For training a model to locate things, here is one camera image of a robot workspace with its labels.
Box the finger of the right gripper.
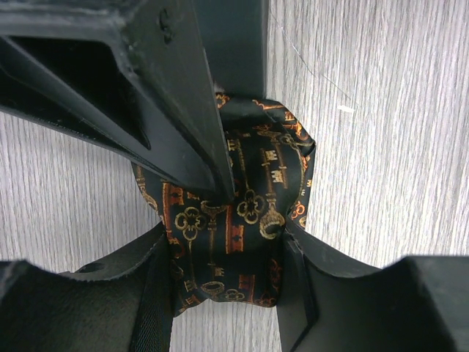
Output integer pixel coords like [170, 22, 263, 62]
[1, 1, 234, 201]
[193, 0, 269, 98]

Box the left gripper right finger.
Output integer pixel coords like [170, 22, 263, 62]
[277, 223, 468, 351]

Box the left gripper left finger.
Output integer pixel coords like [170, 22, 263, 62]
[1, 229, 173, 351]

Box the black key-pattern tie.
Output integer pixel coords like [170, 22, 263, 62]
[133, 93, 316, 315]

